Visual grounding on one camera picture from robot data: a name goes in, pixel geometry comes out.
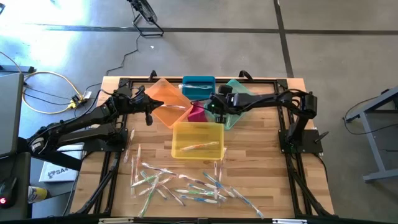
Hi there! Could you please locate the black floor fan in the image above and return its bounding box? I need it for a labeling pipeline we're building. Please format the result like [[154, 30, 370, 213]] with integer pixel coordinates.
[[126, 0, 165, 38]]

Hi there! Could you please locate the orange translucent plastic bin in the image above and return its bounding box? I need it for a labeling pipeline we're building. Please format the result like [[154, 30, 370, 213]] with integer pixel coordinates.
[[145, 78, 194, 130]]

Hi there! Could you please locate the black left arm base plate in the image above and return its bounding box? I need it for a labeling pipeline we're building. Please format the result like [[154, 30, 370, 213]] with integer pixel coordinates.
[[82, 129, 129, 153]]

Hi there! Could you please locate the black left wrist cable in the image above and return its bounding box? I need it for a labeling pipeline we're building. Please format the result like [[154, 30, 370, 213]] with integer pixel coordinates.
[[99, 88, 125, 98]]

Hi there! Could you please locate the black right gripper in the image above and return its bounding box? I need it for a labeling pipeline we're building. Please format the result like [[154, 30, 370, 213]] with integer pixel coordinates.
[[215, 84, 247, 124]]

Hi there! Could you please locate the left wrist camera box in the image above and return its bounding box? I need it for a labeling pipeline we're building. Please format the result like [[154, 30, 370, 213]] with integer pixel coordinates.
[[132, 93, 147, 108]]

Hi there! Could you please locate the dark flat floor bar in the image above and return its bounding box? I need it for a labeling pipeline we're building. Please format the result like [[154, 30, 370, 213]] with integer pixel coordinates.
[[0, 64, 35, 74]]

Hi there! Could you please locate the white printed cardboard box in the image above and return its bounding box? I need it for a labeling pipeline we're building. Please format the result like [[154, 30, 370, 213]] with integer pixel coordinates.
[[39, 146, 85, 183]]

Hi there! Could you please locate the grey metal stand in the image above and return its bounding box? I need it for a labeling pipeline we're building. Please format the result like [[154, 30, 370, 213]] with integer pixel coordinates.
[[345, 86, 398, 183]]

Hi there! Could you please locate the green translucent plastic bin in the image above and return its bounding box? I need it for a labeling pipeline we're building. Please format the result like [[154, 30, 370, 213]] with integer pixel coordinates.
[[203, 78, 259, 131]]

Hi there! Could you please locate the black fan power cable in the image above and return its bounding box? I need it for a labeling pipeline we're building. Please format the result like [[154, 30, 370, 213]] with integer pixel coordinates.
[[84, 34, 141, 94]]

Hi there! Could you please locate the grey laptop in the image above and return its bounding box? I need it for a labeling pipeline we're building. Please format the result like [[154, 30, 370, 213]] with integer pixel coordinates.
[[0, 72, 25, 158]]

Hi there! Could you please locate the blue opaque plastic bin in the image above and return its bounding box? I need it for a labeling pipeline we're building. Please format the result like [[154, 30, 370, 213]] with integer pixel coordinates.
[[182, 75, 216, 101]]

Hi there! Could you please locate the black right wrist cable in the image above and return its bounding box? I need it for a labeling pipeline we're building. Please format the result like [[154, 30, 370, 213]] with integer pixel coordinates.
[[190, 100, 215, 111]]

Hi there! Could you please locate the black diagonal rig beam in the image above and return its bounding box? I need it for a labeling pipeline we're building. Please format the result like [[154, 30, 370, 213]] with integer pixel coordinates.
[[17, 136, 84, 172]]

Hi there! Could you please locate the dark side desk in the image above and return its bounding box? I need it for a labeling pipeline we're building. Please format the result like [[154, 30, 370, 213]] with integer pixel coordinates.
[[0, 151, 32, 222]]

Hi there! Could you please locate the black computer mouse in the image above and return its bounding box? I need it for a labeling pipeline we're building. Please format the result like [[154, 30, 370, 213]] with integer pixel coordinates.
[[0, 176, 19, 208]]

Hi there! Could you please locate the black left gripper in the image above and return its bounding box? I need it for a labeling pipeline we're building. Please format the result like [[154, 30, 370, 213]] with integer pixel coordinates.
[[123, 88, 165, 126]]

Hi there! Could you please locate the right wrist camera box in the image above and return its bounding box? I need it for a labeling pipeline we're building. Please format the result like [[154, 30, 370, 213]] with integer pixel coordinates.
[[207, 95, 223, 114]]

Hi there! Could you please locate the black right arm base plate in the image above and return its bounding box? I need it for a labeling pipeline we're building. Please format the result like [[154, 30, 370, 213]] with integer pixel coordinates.
[[278, 129, 330, 154]]

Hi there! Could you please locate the yellow translucent plastic bin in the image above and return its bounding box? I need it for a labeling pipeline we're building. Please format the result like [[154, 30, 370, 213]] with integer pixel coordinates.
[[171, 121, 225, 161]]

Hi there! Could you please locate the black rig crossbar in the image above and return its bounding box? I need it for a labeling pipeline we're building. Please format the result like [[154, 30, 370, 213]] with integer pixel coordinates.
[[0, 217, 398, 224]]

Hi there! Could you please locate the black floor cable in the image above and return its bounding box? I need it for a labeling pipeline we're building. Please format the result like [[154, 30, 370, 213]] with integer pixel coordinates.
[[343, 95, 384, 136]]

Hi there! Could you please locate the wrapped purple toothbrush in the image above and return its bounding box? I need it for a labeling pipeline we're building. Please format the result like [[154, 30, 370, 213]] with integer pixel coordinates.
[[178, 174, 218, 190], [141, 161, 178, 177]]

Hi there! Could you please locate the blue toothbrush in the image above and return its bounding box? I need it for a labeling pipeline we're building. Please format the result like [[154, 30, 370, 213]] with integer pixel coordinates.
[[178, 194, 220, 205], [231, 187, 265, 220], [178, 83, 216, 92], [202, 170, 236, 198], [139, 169, 168, 200], [187, 183, 228, 202]]

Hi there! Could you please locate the yellow extension cable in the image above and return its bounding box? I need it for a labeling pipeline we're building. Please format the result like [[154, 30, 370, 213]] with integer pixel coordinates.
[[21, 70, 82, 115]]

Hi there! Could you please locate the yellow can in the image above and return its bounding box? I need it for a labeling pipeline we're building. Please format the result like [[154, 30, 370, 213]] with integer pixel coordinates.
[[27, 185, 49, 203]]

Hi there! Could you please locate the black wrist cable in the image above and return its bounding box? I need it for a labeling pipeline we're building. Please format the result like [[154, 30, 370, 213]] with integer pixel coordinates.
[[190, 100, 215, 111], [99, 88, 125, 98]]

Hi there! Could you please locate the pink plastic bin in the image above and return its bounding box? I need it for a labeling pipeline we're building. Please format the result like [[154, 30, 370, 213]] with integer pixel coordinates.
[[187, 100, 208, 123]]

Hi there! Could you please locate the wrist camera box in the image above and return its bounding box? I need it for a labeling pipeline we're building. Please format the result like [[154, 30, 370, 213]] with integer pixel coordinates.
[[207, 95, 223, 114], [132, 93, 147, 108]]

